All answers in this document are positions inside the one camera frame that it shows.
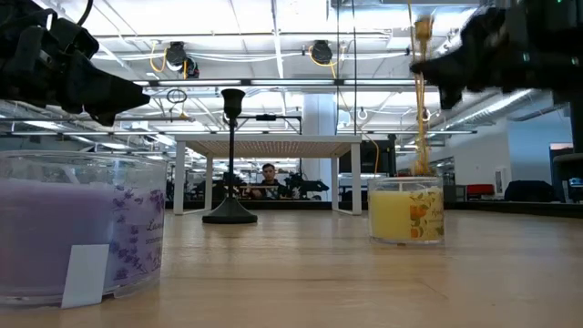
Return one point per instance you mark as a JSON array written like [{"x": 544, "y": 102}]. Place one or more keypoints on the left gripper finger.
[{"x": 109, "y": 98}]

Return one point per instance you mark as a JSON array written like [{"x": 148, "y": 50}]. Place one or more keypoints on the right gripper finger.
[{"x": 453, "y": 73}]

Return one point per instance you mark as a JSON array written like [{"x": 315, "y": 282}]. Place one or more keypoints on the gold candlestick holder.
[{"x": 422, "y": 132}]

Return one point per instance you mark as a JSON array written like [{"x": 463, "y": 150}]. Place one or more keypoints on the purple lavender candle jar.
[{"x": 54, "y": 228}]

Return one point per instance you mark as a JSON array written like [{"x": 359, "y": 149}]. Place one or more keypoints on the black candlestick holder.
[{"x": 231, "y": 182}]

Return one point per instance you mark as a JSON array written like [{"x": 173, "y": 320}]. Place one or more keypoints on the yellow candle jar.
[{"x": 391, "y": 214}]

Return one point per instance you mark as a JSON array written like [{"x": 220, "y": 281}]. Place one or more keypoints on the black background robot arm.
[{"x": 305, "y": 186}]

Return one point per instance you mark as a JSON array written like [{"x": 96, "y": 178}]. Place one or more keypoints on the red box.
[{"x": 480, "y": 190}]

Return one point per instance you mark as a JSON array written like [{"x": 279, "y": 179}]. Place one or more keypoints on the black bulky bag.
[{"x": 528, "y": 191}]

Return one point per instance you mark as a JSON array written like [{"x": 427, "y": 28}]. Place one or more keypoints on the long ceiling light bar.
[{"x": 291, "y": 82}]

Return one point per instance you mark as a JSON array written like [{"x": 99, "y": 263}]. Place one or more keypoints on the person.
[{"x": 268, "y": 175}]

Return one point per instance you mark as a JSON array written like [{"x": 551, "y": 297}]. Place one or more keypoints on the black aluminium table frame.
[{"x": 501, "y": 208}]

